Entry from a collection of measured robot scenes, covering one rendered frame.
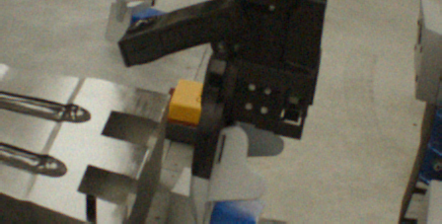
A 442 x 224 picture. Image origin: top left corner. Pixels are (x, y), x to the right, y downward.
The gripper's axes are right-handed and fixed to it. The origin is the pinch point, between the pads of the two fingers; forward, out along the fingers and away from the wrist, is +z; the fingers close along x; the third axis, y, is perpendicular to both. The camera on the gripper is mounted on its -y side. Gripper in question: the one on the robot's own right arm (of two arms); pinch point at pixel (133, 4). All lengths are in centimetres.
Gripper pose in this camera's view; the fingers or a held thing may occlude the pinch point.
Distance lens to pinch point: 127.0
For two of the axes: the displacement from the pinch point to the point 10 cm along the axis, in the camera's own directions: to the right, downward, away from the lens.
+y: 8.7, 3.3, -3.8
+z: -1.6, 8.9, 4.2
